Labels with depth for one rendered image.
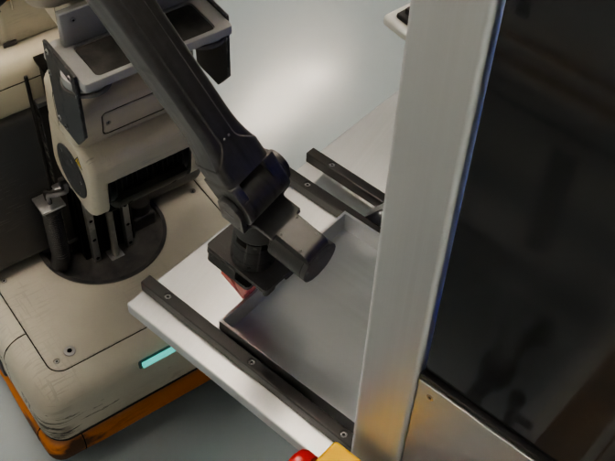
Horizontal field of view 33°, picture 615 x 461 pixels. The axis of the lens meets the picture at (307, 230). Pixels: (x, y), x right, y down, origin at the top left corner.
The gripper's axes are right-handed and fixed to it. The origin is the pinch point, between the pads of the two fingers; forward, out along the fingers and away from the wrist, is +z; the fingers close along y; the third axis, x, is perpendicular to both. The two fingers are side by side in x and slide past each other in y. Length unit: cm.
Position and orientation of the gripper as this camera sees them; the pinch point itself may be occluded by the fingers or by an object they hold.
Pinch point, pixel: (246, 292)
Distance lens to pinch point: 137.4
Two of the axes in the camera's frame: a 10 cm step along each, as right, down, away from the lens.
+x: 6.4, -5.7, 5.2
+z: -1.3, 5.9, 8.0
